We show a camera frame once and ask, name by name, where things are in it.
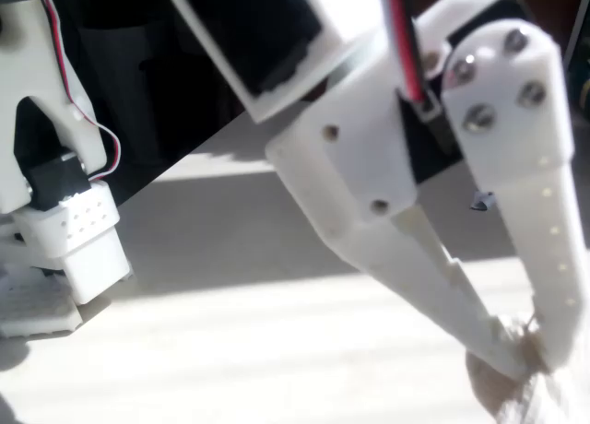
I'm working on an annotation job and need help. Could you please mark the red white black servo cable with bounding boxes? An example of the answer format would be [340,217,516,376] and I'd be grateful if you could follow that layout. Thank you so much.
[41,0,123,182]
[381,0,432,105]

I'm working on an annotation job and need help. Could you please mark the beige socks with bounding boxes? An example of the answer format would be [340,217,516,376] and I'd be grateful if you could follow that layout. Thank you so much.
[464,312,590,424]

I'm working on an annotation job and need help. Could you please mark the white perforated base plate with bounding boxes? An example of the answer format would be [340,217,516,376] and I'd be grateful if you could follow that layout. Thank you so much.
[0,262,82,340]

